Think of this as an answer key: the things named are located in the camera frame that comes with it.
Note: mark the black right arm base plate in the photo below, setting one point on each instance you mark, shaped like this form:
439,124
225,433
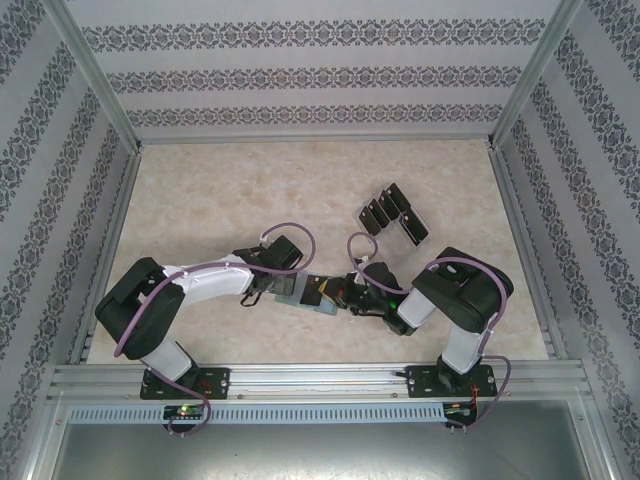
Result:
420,382

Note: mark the aluminium side rail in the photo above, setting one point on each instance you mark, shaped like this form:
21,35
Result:
107,250
530,250

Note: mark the circuit board with green light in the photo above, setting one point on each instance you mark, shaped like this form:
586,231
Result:
184,412

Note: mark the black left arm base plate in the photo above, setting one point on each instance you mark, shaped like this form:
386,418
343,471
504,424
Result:
215,382

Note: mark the aluminium frame post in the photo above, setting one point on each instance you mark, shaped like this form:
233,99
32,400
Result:
95,75
535,75

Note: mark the aluminium mounting rail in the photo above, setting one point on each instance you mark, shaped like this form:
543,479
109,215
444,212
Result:
320,382

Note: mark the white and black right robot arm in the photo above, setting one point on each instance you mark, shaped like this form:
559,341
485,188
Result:
465,295

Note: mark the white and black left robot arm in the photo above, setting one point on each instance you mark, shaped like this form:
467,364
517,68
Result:
140,310

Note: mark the aluminium back rail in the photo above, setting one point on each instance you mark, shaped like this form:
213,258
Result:
315,140

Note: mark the dark credit card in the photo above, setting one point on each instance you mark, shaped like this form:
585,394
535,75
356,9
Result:
370,222
415,229
379,211
311,292
400,196
389,205

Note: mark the grey metal shelf panel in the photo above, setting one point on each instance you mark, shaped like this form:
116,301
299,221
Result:
320,452

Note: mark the clear acrylic card stand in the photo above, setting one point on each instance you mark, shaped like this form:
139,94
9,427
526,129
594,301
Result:
395,247

